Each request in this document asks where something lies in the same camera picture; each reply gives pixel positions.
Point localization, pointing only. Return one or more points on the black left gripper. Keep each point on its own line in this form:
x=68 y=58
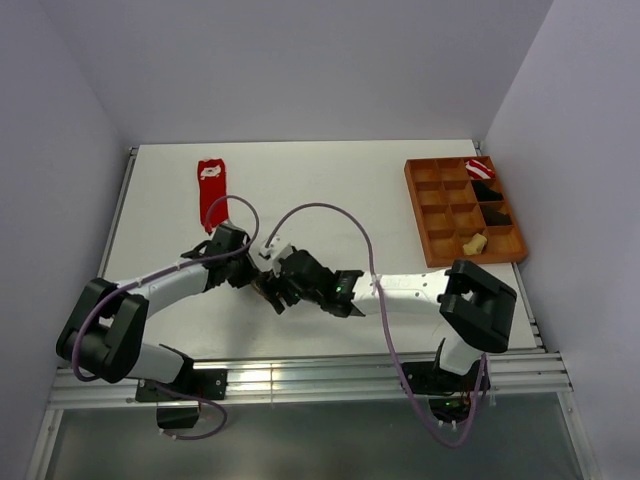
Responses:
x=250 y=272

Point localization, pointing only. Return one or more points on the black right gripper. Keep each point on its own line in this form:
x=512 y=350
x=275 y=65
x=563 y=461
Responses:
x=272 y=284

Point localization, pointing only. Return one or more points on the brown striped sock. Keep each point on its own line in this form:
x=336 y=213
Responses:
x=261 y=285

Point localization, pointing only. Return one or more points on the yellow sock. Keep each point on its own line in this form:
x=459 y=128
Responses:
x=475 y=245

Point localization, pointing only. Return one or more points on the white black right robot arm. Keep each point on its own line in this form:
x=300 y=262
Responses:
x=477 y=306

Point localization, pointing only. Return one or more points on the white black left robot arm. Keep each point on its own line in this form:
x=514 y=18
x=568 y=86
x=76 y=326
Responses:
x=104 y=333

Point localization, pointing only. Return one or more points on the red sock with white pattern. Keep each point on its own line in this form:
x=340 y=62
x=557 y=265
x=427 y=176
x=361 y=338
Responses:
x=211 y=176

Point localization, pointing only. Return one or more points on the wooden compartment tray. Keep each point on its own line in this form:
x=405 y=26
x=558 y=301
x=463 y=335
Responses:
x=447 y=213

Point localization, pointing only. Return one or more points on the black rolled sock upper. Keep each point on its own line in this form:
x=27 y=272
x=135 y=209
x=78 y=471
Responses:
x=484 y=192

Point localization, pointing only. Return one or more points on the dark brown rolled sock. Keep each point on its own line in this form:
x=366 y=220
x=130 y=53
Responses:
x=495 y=214

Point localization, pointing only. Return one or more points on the red white striped rolled sock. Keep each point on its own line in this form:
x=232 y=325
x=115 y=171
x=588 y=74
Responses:
x=478 y=170

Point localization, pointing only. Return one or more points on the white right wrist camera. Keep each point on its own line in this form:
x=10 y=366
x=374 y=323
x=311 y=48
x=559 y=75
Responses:
x=275 y=249

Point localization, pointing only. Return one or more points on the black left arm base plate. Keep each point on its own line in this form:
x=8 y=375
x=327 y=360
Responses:
x=210 y=385

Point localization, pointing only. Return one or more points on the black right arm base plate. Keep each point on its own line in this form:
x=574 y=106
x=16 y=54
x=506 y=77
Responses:
x=424 y=378

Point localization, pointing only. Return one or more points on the aluminium frame rail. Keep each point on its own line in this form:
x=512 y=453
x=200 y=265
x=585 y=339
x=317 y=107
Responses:
x=316 y=380

